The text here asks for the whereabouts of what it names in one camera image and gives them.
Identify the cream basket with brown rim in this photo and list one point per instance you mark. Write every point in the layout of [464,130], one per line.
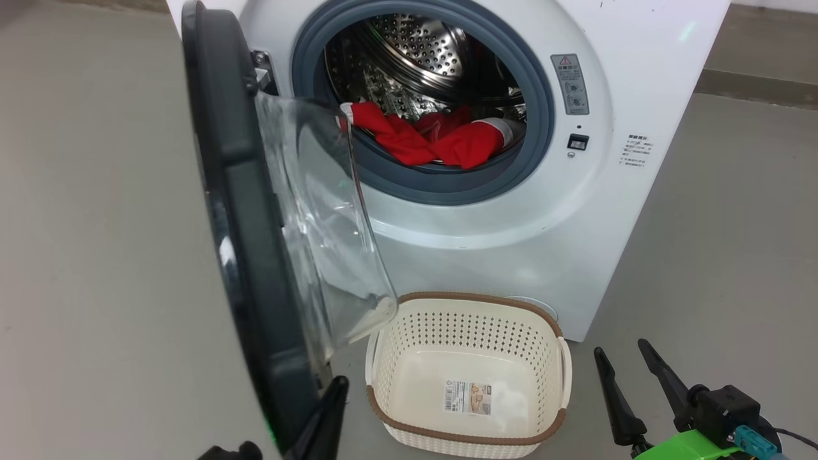
[409,358]

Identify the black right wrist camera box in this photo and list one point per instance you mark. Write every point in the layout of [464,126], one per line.
[725,409]

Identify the metal door hinge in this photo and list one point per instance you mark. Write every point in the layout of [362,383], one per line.
[265,73]

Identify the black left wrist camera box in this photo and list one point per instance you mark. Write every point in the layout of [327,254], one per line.
[230,452]

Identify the grey warning label sticker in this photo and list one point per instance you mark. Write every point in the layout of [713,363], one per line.
[570,83]

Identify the round drain filter cover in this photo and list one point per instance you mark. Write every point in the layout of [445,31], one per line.
[540,305]

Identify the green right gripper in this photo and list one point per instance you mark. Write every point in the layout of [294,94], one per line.
[684,448]

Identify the round black glass washer door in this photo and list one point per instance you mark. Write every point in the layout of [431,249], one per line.
[255,287]

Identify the printed paper label sticker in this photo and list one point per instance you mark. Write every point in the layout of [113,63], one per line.
[468,397]

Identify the white front-load washing machine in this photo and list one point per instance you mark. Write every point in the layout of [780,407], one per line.
[511,255]

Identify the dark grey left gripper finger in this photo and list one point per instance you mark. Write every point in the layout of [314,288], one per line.
[326,428]

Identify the black door latch socket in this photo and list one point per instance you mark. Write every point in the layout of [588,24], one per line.
[578,142]

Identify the red and white garment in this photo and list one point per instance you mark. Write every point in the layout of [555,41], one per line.
[466,150]

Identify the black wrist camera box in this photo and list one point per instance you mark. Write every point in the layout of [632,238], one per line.
[230,452]
[725,409]

